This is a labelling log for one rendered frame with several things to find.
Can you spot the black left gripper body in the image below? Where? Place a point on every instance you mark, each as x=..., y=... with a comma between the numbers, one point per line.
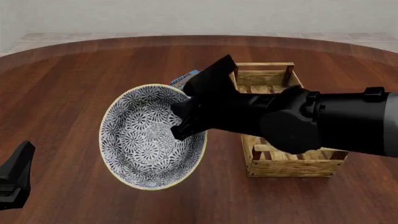
x=15, y=197

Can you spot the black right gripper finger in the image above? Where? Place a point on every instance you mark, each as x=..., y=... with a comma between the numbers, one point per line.
x=214, y=80

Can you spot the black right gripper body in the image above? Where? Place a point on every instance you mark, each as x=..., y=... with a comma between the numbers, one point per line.
x=194, y=116

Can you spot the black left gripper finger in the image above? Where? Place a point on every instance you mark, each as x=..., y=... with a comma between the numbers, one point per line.
x=20, y=165

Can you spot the black white patterned bowl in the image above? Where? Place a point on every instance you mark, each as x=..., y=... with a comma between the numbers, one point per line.
x=140, y=142

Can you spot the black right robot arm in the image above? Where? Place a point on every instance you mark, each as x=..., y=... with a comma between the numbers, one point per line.
x=342, y=123

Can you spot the wooden slat tray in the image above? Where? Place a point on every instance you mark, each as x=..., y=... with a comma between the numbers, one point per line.
x=292, y=168

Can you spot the printed chocolate food box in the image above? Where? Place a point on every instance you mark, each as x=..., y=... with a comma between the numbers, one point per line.
x=182, y=80

